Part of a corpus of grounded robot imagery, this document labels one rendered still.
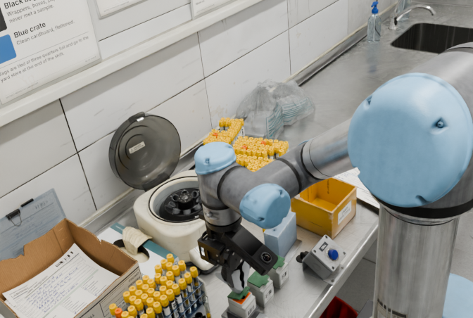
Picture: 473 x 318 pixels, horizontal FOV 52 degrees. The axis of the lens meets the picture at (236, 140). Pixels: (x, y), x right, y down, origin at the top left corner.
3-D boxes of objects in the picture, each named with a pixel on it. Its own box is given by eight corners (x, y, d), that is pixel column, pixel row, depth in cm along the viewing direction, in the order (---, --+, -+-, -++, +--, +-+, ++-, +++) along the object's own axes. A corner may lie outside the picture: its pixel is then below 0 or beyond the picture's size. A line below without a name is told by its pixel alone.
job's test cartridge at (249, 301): (247, 326, 106) (244, 307, 103) (230, 316, 109) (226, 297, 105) (257, 313, 109) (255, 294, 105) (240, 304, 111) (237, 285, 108)
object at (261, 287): (265, 309, 111) (262, 288, 108) (248, 300, 114) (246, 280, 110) (274, 297, 114) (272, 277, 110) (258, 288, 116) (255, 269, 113)
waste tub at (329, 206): (331, 242, 127) (331, 213, 122) (290, 223, 135) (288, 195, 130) (357, 214, 135) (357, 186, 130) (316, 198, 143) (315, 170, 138)
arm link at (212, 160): (212, 169, 81) (183, 150, 87) (219, 218, 87) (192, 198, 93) (246, 149, 85) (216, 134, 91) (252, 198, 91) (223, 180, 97)
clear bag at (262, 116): (269, 155, 165) (265, 107, 155) (223, 149, 171) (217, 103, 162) (291, 119, 185) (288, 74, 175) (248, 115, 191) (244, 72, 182)
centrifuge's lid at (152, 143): (104, 131, 123) (90, 125, 129) (131, 211, 134) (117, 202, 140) (171, 100, 135) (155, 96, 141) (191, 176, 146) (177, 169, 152)
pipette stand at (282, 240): (285, 269, 121) (283, 239, 116) (261, 259, 124) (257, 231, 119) (302, 243, 128) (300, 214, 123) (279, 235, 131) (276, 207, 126)
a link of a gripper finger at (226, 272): (236, 274, 103) (231, 245, 98) (242, 278, 102) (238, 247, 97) (222, 289, 100) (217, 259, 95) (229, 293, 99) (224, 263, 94)
